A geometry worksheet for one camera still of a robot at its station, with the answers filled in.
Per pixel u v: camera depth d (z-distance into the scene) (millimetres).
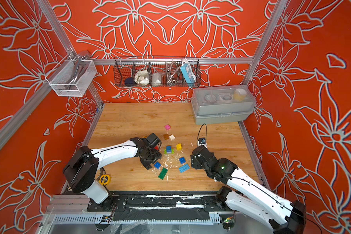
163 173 829
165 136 978
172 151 908
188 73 878
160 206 729
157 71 956
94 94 1137
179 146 922
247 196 467
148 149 656
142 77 917
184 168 852
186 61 874
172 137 975
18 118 572
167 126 1034
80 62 856
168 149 919
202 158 559
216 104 973
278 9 711
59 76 781
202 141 668
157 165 852
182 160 871
